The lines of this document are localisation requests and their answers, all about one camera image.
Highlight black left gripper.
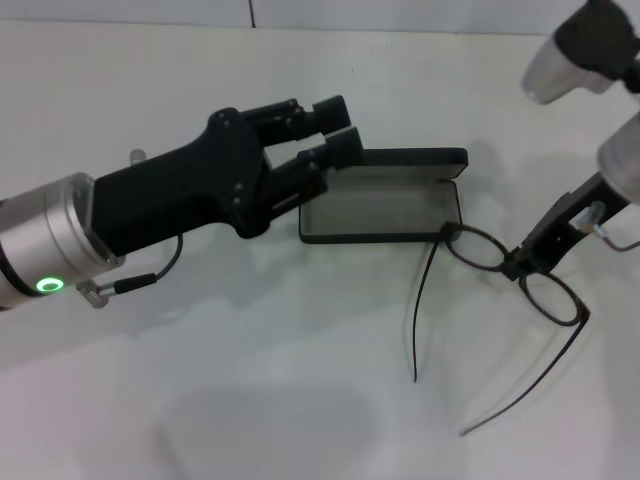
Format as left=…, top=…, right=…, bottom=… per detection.
left=89, top=106, right=282, bottom=265

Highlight black glasses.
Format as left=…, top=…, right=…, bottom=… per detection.
left=411, top=221, right=593, bottom=438

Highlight black glasses case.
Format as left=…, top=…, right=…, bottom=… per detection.
left=297, top=145, right=471, bottom=247

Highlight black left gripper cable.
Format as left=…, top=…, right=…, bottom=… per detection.
left=74, top=233, right=184, bottom=310

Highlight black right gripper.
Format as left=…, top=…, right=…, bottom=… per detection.
left=503, top=169, right=631, bottom=282

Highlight thin right gripper cable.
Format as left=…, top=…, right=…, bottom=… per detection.
left=574, top=201, right=640, bottom=255

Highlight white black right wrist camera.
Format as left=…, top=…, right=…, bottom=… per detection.
left=519, top=0, right=640, bottom=106

